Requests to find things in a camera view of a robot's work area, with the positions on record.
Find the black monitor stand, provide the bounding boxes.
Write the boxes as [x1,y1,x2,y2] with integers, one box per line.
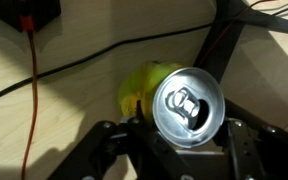
[192,0,288,84]

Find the yellow soda can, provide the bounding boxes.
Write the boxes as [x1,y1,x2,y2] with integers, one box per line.
[117,60,226,149]

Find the black box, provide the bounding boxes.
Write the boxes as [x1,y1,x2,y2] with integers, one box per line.
[0,0,62,33]

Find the thin black cable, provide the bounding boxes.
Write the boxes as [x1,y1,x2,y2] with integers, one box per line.
[0,18,225,105]

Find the orange cable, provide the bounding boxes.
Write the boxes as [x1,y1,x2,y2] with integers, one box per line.
[19,16,40,180]

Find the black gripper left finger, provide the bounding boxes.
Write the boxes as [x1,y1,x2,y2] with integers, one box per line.
[47,99,202,180]

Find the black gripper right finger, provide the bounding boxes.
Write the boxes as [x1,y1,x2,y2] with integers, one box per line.
[216,98,288,180]

